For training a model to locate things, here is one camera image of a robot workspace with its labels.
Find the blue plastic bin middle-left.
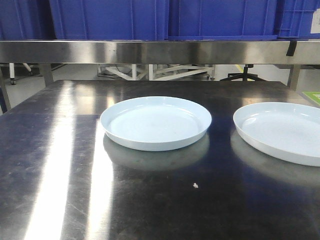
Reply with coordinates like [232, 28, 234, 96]
[49, 0, 170, 41]

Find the blue plastic bin middle-right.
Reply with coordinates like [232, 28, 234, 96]
[168, 0, 277, 41]

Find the white cart leg with caster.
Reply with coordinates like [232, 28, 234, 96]
[9, 63, 33, 85]

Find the blue plastic bin right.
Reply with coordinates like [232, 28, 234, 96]
[274, 0, 320, 39]

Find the light blue plate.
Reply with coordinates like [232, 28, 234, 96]
[233, 102, 320, 167]
[100, 96, 212, 152]

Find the blue plastic bin left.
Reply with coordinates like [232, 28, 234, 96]
[0, 0, 55, 41]

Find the black tape strip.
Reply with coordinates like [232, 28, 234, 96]
[286, 40, 297, 57]

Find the black office chair base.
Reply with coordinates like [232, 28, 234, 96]
[220, 64, 265, 82]

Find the white metal frame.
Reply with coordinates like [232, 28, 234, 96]
[97, 64, 216, 81]

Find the white label on bin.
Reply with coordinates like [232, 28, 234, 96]
[310, 8, 320, 34]

